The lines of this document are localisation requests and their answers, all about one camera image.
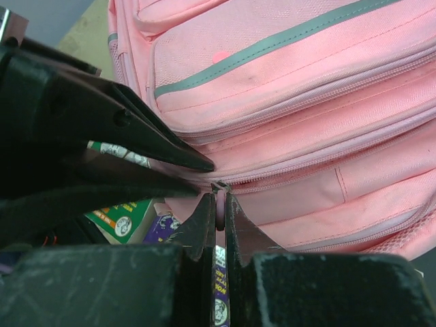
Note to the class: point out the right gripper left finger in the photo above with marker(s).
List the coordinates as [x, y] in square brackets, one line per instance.
[162, 284]

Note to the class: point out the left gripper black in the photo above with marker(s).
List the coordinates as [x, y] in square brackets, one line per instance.
[27, 100]

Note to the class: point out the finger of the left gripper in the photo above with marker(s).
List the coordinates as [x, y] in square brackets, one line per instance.
[106, 111]
[112, 190]

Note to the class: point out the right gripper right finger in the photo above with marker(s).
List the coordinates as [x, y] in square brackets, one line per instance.
[270, 286]

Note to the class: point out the pink student backpack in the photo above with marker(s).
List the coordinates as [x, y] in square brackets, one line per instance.
[318, 115]

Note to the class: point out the green coin book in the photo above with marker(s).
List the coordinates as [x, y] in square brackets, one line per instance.
[125, 223]

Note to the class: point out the purple coin book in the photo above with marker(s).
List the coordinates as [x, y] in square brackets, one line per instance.
[162, 227]

